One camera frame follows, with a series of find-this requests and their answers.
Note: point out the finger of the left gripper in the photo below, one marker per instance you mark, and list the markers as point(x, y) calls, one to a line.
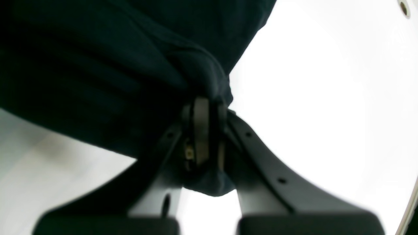
point(275, 200)
point(142, 200)

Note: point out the black t-shirt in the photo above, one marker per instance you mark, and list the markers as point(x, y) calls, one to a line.
point(116, 73)

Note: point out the right table cable grommet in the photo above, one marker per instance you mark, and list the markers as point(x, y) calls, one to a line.
point(404, 6)

